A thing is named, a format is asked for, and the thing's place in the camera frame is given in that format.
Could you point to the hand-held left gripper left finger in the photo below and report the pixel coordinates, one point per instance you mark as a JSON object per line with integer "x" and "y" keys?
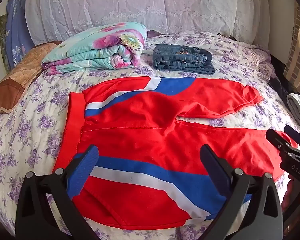
{"x": 83, "y": 170}

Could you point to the blue patterned cloth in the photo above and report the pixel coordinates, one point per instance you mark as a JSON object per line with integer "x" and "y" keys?
{"x": 17, "y": 30}

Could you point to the brick-patterned curtain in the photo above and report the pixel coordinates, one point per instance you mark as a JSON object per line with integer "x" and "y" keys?
{"x": 298, "y": 55}

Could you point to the white lace cover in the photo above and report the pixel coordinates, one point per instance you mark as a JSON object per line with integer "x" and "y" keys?
{"x": 140, "y": 5}

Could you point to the dark purple cloth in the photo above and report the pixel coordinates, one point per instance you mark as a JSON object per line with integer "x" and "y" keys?
{"x": 155, "y": 33}

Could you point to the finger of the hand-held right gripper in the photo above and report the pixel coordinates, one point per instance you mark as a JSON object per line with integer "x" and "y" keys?
{"x": 277, "y": 140}
{"x": 296, "y": 133}

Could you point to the brown pillow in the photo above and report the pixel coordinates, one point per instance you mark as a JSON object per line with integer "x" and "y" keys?
{"x": 15, "y": 80}

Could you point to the person's right hand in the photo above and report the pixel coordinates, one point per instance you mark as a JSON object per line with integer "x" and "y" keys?
{"x": 291, "y": 192}

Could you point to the red pants with blue stripe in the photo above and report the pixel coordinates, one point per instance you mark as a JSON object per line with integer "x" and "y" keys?
{"x": 152, "y": 142}

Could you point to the purple floral bedspread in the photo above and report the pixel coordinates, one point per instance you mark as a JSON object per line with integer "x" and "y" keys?
{"x": 27, "y": 130}

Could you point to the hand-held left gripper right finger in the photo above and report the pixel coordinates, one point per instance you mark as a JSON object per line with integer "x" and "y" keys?
{"x": 216, "y": 167}

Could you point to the folded blue jeans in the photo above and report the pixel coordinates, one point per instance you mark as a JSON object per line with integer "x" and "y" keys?
{"x": 182, "y": 58}

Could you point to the folded floral quilt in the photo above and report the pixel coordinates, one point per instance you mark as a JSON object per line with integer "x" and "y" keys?
{"x": 95, "y": 47}

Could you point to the purple floral pillow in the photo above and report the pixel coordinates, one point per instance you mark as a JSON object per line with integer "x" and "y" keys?
{"x": 260, "y": 57}

